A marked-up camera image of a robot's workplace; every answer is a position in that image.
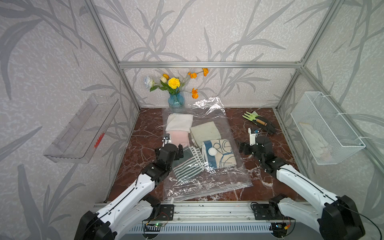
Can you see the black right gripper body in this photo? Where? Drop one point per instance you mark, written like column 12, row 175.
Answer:
column 249, row 150

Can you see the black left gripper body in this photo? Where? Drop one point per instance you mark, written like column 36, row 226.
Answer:
column 175, row 155

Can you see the green white striped towel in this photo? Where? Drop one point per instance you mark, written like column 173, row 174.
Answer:
column 191, row 165

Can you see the pink fluffy towel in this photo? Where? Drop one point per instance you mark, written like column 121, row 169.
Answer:
column 179, row 138

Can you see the blue white striped towel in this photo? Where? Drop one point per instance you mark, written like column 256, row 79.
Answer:
column 225, row 157

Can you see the clear plastic vacuum bag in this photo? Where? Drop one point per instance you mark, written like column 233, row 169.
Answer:
column 209, row 181

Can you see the cream towel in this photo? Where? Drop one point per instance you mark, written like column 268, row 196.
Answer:
column 204, row 132

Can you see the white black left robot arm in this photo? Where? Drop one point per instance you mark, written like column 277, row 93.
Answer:
column 132, row 206

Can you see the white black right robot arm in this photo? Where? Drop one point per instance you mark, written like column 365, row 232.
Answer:
column 333, row 217

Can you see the white vacuum bag valve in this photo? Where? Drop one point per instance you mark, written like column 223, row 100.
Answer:
column 212, row 151

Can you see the white cloth in basket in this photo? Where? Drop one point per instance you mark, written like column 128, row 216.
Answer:
column 314, row 139

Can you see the blue glass vase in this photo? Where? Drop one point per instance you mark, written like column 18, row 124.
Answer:
column 176, row 101

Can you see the artificial flower bouquet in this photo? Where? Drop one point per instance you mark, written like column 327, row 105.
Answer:
column 175, row 85

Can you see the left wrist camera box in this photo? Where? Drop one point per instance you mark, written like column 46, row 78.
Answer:
column 166, row 140

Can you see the green garden fork wooden handle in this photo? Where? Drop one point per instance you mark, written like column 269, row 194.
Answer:
column 254, row 118

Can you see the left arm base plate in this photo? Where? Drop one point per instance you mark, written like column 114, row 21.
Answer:
column 164, row 213

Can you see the left circuit board with wires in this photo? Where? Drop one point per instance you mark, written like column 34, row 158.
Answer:
column 153, row 227

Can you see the circuit board with wires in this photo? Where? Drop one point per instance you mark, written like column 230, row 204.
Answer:
column 280, row 230
column 153, row 227

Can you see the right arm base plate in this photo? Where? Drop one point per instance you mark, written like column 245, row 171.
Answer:
column 265, row 211

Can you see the white wire mesh basket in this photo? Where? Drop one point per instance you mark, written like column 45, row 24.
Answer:
column 316, row 109

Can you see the right circuit board with wires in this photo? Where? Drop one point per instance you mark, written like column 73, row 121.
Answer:
column 280, row 230

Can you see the clear plastic wall shelf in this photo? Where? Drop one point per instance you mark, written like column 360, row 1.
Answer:
column 78, row 141

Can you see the aluminium frame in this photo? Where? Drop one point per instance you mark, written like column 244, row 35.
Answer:
column 268, row 54

